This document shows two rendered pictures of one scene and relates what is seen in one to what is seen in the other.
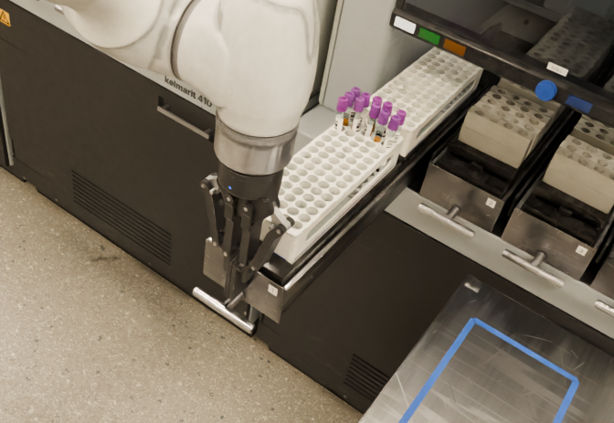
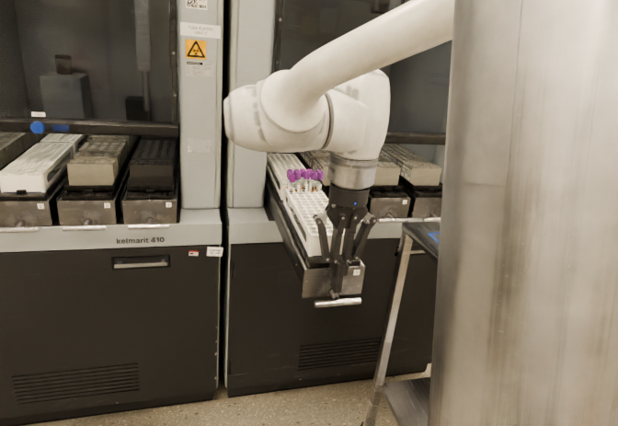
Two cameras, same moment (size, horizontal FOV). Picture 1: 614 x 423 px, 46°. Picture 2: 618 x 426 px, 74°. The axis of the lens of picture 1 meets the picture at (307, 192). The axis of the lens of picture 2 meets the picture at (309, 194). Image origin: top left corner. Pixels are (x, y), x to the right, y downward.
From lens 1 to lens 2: 0.70 m
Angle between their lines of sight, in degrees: 42
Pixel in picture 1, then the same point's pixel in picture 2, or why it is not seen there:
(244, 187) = (363, 199)
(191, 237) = (158, 351)
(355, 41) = (247, 158)
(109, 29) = (311, 115)
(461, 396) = not seen: hidden behind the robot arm
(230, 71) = (369, 120)
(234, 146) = (363, 171)
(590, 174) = (386, 170)
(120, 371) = not seen: outside the picture
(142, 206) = (103, 358)
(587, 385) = not seen: hidden behind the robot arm
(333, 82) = (236, 189)
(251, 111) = (378, 141)
